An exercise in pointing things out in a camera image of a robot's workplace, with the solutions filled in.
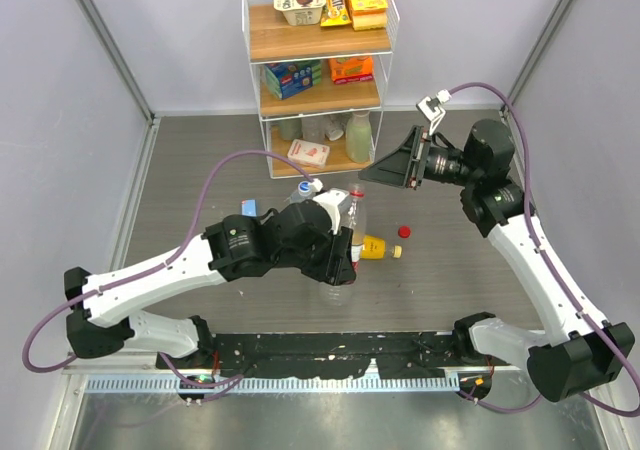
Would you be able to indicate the yellow candy bag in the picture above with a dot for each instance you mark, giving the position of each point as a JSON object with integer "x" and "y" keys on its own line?
{"x": 335, "y": 14}

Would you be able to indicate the orange snack box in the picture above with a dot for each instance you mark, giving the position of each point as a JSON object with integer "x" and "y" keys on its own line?
{"x": 351, "y": 69}

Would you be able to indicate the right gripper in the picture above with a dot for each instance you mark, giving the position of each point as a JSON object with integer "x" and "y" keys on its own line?
{"x": 394, "y": 168}

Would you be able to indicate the clear red-label water bottle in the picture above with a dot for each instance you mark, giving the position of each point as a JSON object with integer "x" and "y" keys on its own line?
{"x": 353, "y": 222}

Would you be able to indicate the red white card box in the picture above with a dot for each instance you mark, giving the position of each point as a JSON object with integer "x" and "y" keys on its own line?
{"x": 308, "y": 153}

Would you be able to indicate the red bottle cap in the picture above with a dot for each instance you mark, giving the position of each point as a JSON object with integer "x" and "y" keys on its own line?
{"x": 404, "y": 232}

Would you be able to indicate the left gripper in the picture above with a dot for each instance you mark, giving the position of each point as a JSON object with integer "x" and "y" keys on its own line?
{"x": 338, "y": 268}

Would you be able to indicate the clear plastic cup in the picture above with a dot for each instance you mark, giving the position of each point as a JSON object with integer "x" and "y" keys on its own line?
{"x": 314, "y": 129}

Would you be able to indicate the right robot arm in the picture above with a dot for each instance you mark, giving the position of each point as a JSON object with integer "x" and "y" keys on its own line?
{"x": 578, "y": 348}

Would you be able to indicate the yellow sponge pack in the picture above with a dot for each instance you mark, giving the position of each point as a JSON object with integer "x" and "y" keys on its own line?
{"x": 368, "y": 14}

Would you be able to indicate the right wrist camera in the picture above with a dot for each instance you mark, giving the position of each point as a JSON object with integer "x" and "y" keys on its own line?
{"x": 432, "y": 108}

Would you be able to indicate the blue green box pack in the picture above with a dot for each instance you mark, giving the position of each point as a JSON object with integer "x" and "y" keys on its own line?
{"x": 287, "y": 79}

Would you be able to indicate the small blue-label water bottle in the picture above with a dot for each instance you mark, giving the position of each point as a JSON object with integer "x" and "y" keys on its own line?
{"x": 304, "y": 191}

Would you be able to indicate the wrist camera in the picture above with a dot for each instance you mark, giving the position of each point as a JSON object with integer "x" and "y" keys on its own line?
{"x": 333, "y": 201}
{"x": 432, "y": 108}

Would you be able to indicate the white cable duct strip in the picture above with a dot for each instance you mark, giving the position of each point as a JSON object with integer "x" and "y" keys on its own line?
{"x": 369, "y": 383}

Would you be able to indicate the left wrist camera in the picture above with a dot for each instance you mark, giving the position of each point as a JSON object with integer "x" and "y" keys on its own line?
{"x": 333, "y": 201}

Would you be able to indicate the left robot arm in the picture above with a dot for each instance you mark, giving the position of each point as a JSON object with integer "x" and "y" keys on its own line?
{"x": 108, "y": 310}

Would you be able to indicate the small white bottle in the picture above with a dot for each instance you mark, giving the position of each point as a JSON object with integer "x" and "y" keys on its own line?
{"x": 334, "y": 128}

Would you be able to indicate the yellow juice bottle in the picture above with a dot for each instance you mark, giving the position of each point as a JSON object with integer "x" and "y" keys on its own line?
{"x": 375, "y": 248}

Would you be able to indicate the chocolate pudding cup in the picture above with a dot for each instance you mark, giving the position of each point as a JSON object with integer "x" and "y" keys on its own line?
{"x": 300, "y": 12}

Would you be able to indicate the pale green drink bottle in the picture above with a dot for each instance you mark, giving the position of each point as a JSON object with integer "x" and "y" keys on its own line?
{"x": 358, "y": 137}

